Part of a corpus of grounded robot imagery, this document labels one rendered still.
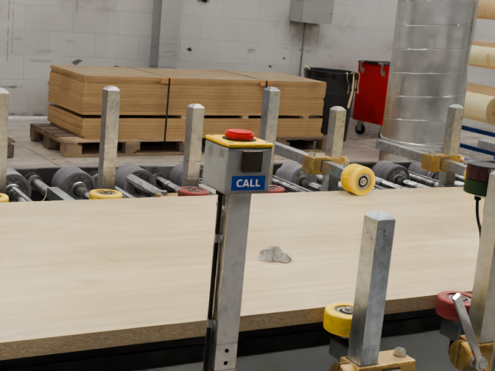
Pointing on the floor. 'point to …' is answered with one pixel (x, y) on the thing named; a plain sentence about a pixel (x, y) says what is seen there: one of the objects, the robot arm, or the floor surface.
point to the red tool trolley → (371, 94)
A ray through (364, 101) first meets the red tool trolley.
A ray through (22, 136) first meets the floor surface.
